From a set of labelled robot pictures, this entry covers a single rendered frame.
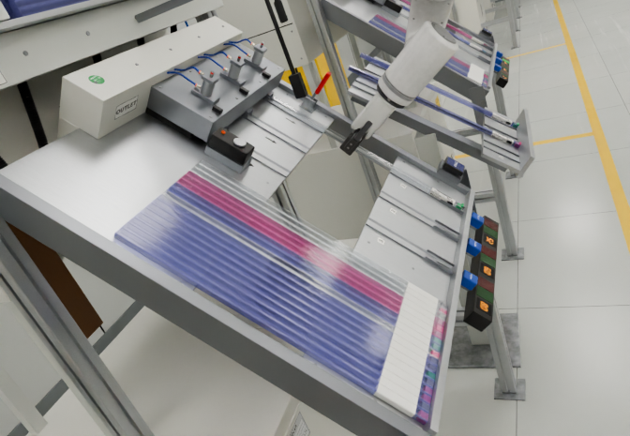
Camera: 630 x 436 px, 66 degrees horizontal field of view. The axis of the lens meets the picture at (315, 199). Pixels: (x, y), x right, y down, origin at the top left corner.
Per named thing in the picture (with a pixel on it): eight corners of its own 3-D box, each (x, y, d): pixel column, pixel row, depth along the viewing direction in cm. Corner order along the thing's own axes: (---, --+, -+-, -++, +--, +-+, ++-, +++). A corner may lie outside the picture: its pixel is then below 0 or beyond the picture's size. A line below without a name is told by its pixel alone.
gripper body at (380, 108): (386, 72, 107) (357, 109, 114) (375, 87, 99) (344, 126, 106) (412, 94, 107) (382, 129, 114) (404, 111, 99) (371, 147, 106)
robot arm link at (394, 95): (390, 65, 105) (382, 75, 107) (381, 77, 98) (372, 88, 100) (420, 89, 106) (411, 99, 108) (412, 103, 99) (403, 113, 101)
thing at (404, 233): (459, 202, 120) (467, 192, 118) (412, 442, 67) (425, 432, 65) (393, 163, 121) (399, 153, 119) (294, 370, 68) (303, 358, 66)
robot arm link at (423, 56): (387, 63, 105) (382, 79, 98) (427, 11, 97) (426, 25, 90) (418, 85, 107) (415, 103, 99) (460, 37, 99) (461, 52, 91)
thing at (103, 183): (326, 134, 123) (335, 118, 120) (181, 313, 71) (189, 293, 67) (215, 69, 125) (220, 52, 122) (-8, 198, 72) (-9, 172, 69)
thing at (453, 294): (458, 212, 122) (475, 190, 117) (411, 454, 69) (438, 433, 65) (454, 209, 122) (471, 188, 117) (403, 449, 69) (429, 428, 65)
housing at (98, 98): (227, 82, 125) (243, 31, 117) (94, 166, 86) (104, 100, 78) (201, 66, 126) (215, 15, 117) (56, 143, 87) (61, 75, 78)
